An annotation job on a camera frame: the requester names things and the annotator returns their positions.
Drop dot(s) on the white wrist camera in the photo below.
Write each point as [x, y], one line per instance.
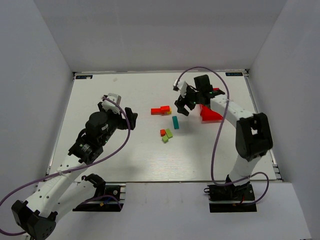
[180, 86]
[109, 101]

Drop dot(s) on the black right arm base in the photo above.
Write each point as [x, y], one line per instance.
[231, 199]

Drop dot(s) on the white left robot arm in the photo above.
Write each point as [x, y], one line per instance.
[37, 215]

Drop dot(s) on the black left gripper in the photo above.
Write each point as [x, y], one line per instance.
[126, 120]

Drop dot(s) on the light green small block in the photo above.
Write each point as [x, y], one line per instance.
[165, 138]

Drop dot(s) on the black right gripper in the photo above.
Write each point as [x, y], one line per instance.
[188, 99]

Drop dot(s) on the red wide block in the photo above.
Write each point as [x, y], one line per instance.
[165, 109]

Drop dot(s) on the light green long block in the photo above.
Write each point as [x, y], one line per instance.
[169, 133]

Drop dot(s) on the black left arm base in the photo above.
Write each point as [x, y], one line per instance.
[110, 201]

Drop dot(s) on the red long block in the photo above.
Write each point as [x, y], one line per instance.
[155, 111]

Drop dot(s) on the orange square block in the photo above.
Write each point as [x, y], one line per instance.
[162, 132]

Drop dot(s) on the right corner label sticker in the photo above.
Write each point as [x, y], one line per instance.
[234, 74]

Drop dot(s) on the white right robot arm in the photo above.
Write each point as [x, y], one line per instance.
[253, 137]

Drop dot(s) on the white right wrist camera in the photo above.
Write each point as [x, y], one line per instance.
[180, 86]

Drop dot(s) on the red plastic tray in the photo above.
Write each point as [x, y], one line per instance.
[209, 116]

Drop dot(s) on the left corner label sticker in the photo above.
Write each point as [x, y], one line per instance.
[83, 77]

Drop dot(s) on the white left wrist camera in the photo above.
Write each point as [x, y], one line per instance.
[109, 101]

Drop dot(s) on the teal long block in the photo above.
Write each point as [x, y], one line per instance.
[175, 122]

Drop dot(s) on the corner label sticker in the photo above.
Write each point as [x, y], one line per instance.
[83, 77]
[234, 74]

